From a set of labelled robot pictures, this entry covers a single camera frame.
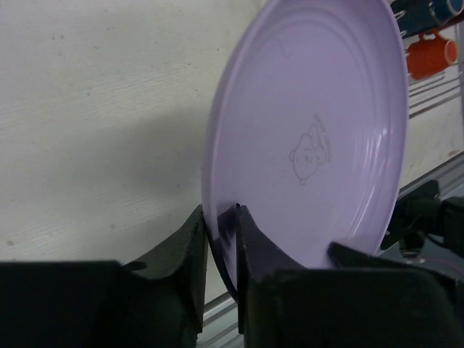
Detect orange mug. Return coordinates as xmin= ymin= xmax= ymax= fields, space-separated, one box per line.
xmin=406 ymin=30 xmax=460 ymax=80

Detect purple plate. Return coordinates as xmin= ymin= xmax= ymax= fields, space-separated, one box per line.
xmin=202 ymin=1 xmax=409 ymax=296

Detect wire dish rack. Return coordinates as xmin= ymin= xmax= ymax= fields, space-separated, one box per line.
xmin=402 ymin=12 xmax=463 ymax=118

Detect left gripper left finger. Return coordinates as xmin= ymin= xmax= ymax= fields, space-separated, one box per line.
xmin=1 ymin=207 xmax=207 ymax=347

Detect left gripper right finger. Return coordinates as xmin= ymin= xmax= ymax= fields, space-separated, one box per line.
xmin=235 ymin=206 xmax=463 ymax=347

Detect blue mug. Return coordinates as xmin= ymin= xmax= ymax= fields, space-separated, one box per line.
xmin=390 ymin=0 xmax=463 ymax=38

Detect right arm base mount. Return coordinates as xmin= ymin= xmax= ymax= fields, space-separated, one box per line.
xmin=379 ymin=180 xmax=463 ymax=281

